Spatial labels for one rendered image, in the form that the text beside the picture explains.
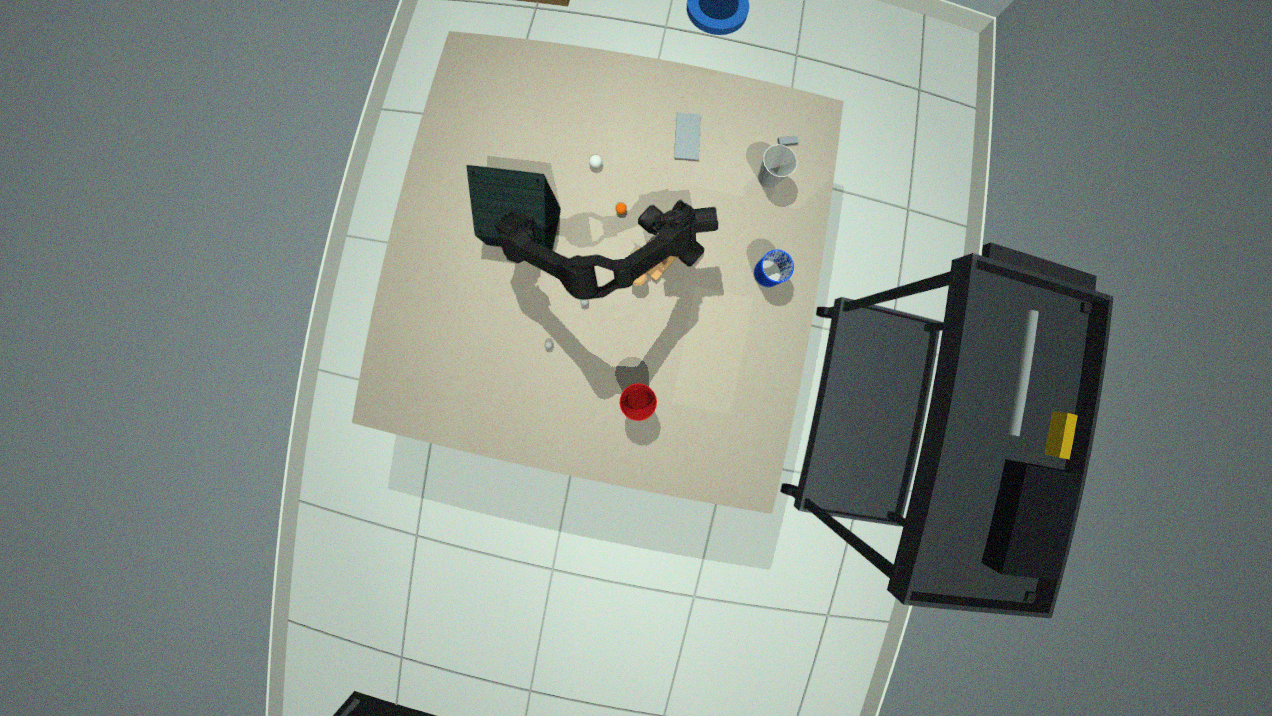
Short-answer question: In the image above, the wooden toy catapult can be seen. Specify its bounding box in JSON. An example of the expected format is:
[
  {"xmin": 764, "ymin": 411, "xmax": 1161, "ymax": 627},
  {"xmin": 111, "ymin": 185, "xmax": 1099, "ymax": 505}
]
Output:
[{"xmin": 633, "ymin": 256, "xmax": 677, "ymax": 285}]

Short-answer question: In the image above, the blue mug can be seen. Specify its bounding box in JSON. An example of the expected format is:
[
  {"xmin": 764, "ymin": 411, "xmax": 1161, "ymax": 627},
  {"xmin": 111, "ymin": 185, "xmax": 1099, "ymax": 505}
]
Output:
[{"xmin": 753, "ymin": 249, "xmax": 794, "ymax": 287}]

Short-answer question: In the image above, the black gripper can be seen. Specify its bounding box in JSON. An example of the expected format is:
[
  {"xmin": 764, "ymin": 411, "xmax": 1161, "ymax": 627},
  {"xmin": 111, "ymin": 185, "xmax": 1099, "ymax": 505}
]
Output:
[{"xmin": 639, "ymin": 205, "xmax": 705, "ymax": 267}]

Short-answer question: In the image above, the red plastic cup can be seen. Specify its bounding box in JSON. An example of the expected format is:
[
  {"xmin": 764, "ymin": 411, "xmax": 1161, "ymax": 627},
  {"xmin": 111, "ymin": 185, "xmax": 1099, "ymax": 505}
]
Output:
[{"xmin": 619, "ymin": 384, "xmax": 658, "ymax": 421}]

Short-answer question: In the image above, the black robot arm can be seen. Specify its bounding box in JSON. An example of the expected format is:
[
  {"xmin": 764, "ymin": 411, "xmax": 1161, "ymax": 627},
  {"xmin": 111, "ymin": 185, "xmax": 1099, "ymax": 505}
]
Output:
[{"xmin": 495, "ymin": 200, "xmax": 717, "ymax": 299}]

